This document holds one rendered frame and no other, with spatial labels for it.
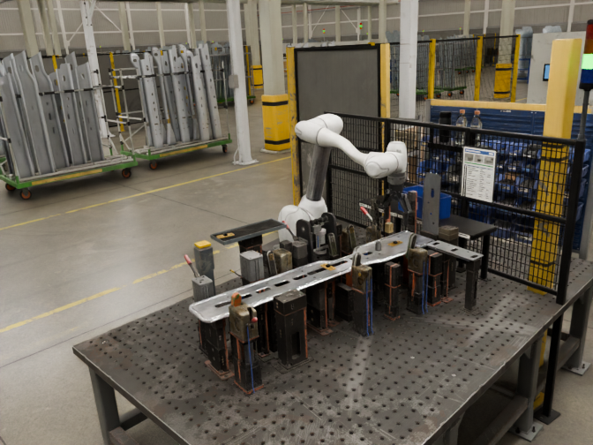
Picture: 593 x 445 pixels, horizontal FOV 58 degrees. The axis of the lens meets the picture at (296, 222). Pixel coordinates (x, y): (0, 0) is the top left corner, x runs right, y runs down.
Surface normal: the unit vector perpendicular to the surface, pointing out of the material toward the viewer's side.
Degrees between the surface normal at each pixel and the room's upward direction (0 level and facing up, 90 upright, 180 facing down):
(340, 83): 90
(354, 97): 90
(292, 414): 0
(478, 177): 90
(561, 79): 90
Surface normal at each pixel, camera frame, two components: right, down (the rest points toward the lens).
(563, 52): -0.81, 0.22
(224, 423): -0.04, -0.95
